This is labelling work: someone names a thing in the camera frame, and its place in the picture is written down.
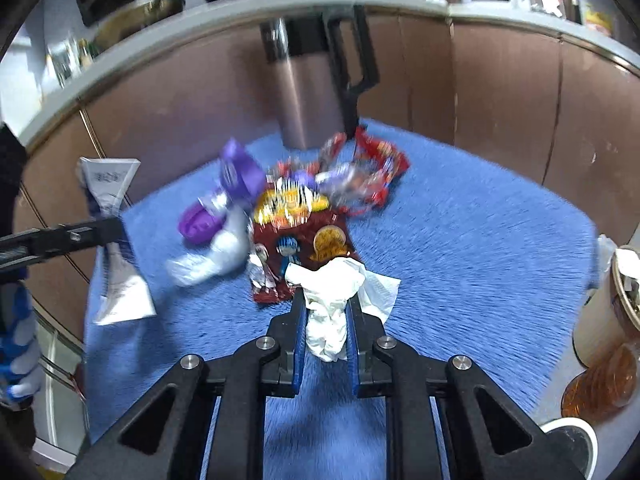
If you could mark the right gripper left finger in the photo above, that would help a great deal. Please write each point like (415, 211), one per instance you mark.
(205, 418)

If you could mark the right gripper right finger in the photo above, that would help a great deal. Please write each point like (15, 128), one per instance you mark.
(445, 419)

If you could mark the white blue paper packet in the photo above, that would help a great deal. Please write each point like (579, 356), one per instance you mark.
(125, 294)

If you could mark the white plastic bag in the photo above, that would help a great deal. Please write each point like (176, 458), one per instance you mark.
(227, 252)

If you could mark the white tissue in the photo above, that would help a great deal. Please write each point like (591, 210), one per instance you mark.
(327, 292)

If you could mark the purple wrapper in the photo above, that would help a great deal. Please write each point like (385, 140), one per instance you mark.
(241, 179)

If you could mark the dark red snack bag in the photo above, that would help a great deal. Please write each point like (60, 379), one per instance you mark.
(293, 224)

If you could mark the purple plastic cup lid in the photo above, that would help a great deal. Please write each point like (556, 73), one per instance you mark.
(198, 225)

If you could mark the beige trash bin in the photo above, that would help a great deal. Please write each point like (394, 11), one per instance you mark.
(609, 317)

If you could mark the grey kitchen countertop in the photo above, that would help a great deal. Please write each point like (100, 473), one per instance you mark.
(197, 23)

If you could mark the left hand blue white glove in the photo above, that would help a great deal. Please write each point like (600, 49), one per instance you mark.
(21, 372)

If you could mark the white round floor bowl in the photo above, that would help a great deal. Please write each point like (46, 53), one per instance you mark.
(577, 440)

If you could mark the amber oil bottle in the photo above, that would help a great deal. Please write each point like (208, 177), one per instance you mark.
(605, 389)

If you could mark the blue terry towel mat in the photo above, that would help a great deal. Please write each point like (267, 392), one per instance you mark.
(490, 265)

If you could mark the red candy wrapper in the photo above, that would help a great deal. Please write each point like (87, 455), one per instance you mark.
(363, 183)

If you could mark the brown cabinet fronts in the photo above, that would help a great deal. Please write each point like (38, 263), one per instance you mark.
(541, 102)

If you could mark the brown black electric kettle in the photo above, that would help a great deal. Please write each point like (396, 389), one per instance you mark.
(315, 96)

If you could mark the yellow packet on counter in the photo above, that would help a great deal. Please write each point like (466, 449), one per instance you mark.
(599, 22)

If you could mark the brass wok with handle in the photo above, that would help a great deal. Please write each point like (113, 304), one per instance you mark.
(134, 17)

